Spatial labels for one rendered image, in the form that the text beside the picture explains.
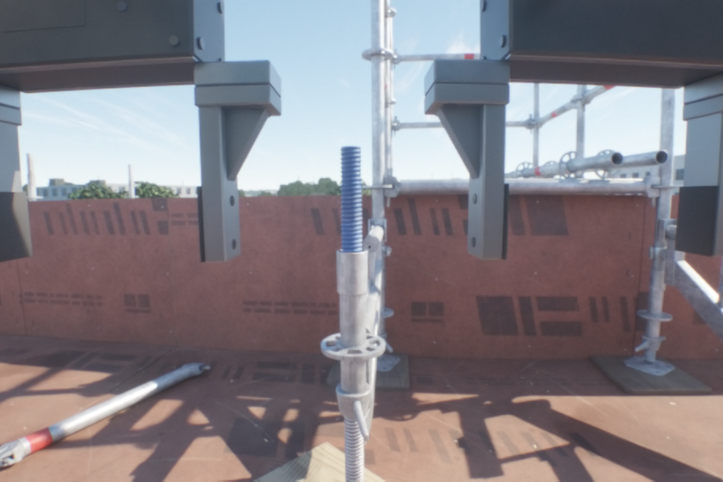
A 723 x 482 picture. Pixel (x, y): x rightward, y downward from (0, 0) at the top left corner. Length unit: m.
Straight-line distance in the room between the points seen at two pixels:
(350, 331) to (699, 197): 0.57
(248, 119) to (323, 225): 1.43
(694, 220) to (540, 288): 1.47
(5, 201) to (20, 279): 2.25
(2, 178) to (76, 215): 1.94
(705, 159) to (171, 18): 0.30
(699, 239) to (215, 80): 0.28
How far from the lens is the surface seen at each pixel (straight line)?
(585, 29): 0.23
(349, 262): 0.68
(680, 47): 0.26
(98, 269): 2.18
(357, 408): 0.75
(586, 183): 1.62
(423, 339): 1.71
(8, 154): 0.30
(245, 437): 1.27
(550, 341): 1.82
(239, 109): 0.22
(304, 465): 1.11
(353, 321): 0.71
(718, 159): 0.28
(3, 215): 0.29
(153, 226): 1.96
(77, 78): 0.27
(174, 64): 0.23
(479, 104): 0.21
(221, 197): 0.21
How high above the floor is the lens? 0.69
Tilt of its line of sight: 6 degrees down
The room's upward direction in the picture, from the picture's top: straight up
